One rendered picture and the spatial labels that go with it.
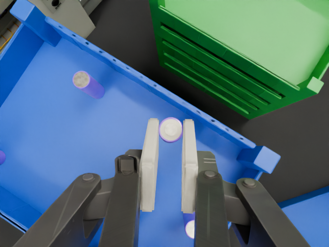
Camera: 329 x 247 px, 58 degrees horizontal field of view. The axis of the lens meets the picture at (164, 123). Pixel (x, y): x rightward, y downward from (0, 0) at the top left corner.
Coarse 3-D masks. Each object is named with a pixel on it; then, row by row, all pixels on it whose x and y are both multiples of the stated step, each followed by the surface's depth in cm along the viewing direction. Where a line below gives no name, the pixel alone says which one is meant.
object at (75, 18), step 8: (32, 0) 59; (40, 0) 61; (72, 0) 70; (40, 8) 63; (64, 8) 69; (72, 8) 72; (80, 8) 74; (48, 16) 67; (56, 16) 69; (64, 16) 71; (72, 16) 74; (80, 16) 77; (88, 16) 80; (64, 24) 73; (72, 24) 76; (80, 24) 79; (88, 24) 83; (80, 32) 82; (88, 32) 86
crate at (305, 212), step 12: (312, 192) 80; (324, 192) 77; (288, 204) 77; (300, 204) 81; (312, 204) 81; (324, 204) 81; (288, 216) 81; (300, 216) 81; (312, 216) 80; (324, 216) 80; (300, 228) 80; (312, 228) 80; (324, 228) 80; (312, 240) 80; (324, 240) 80
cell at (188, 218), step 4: (184, 216) 32; (188, 216) 30; (192, 216) 30; (184, 220) 31; (188, 220) 29; (192, 220) 28; (184, 224) 30; (188, 224) 28; (192, 224) 28; (188, 228) 28; (192, 228) 28; (188, 232) 28; (192, 232) 28; (188, 236) 28; (192, 236) 28
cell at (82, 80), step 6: (78, 72) 30; (84, 72) 30; (72, 78) 30; (78, 78) 30; (84, 78) 30; (90, 78) 30; (78, 84) 30; (84, 84) 30; (90, 84) 30; (96, 84) 32; (84, 90) 31; (90, 90) 31; (96, 90) 33; (102, 90) 35; (96, 96) 34; (102, 96) 36
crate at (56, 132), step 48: (48, 48) 37; (96, 48) 31; (0, 96) 35; (48, 96) 36; (144, 96) 36; (0, 144) 36; (48, 144) 36; (96, 144) 36; (240, 144) 33; (0, 192) 34; (48, 192) 35; (96, 240) 35; (144, 240) 35; (192, 240) 34
